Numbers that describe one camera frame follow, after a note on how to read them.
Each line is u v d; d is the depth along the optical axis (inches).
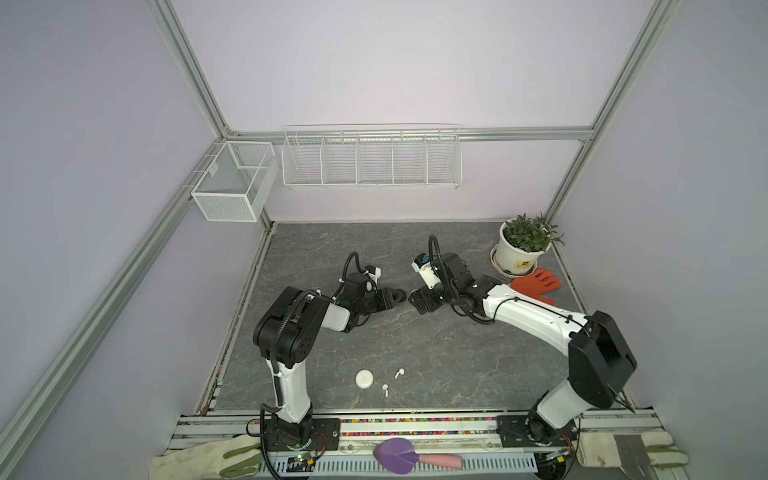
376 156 38.8
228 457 27.2
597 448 27.5
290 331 20.4
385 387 31.7
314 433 28.9
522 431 28.6
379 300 34.5
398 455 28.0
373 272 36.0
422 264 30.2
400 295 37.0
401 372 32.6
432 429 29.7
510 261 39.0
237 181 40.0
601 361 17.4
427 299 30.2
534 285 39.8
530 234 37.0
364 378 31.9
